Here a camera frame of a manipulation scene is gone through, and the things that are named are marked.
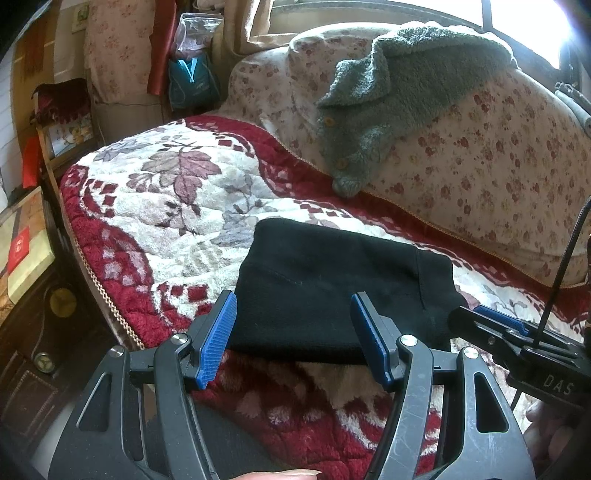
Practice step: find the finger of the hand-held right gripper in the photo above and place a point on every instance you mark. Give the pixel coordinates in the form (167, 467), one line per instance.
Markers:
(501, 317)
(475, 330)

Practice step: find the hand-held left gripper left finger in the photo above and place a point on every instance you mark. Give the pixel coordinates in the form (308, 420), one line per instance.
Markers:
(217, 341)

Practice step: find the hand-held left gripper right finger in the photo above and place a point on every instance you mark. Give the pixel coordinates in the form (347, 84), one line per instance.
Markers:
(371, 341)

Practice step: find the black pants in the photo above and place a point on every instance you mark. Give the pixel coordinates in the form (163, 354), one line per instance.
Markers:
(323, 286)

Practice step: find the person's right hand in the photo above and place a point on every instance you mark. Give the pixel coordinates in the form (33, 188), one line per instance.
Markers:
(549, 431)

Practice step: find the person's left hand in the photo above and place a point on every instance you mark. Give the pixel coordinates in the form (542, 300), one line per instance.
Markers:
(281, 475)

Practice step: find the red and white floral blanket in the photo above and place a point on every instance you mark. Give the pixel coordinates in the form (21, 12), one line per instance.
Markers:
(161, 207)

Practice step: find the floral print quilt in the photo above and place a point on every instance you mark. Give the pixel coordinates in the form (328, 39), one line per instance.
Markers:
(485, 152)

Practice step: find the dark wooden nightstand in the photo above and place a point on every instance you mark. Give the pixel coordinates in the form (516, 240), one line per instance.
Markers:
(41, 360)

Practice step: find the cardboard box with red label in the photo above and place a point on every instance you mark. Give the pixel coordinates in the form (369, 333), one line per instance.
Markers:
(25, 244)

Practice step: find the printed picture card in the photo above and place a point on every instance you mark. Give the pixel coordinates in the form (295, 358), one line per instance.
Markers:
(69, 138)

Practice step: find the grey-green fleece jacket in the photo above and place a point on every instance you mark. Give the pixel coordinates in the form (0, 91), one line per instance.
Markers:
(406, 78)

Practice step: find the teal bag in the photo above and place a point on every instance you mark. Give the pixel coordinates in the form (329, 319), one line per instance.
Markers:
(191, 83)

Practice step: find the dark red folded cloth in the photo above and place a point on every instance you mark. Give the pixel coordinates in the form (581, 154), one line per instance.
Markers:
(62, 99)

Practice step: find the hanging red cloth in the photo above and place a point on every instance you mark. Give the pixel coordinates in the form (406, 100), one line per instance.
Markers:
(161, 46)

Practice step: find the upright floral cover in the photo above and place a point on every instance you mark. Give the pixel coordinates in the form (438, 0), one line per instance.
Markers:
(120, 50)

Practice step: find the clear plastic bag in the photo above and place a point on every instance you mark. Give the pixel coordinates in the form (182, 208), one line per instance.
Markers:
(194, 34)

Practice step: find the beige curtain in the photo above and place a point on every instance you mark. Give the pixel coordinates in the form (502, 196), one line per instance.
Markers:
(240, 27)

